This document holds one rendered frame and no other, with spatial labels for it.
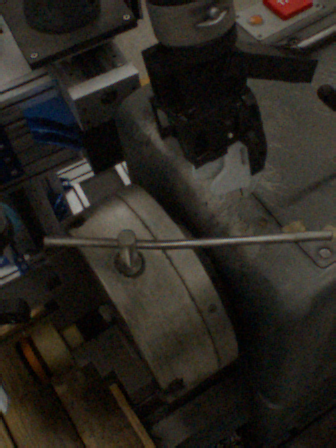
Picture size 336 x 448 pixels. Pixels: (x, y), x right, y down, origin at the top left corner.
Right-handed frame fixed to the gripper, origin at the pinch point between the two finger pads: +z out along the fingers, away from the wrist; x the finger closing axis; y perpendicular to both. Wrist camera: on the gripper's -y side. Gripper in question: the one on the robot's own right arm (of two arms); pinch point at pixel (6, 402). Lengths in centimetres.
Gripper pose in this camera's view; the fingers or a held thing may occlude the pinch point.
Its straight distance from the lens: 94.3
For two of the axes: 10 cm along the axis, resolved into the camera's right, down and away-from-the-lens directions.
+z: 5.3, 6.8, -5.0
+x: -1.0, -5.4, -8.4
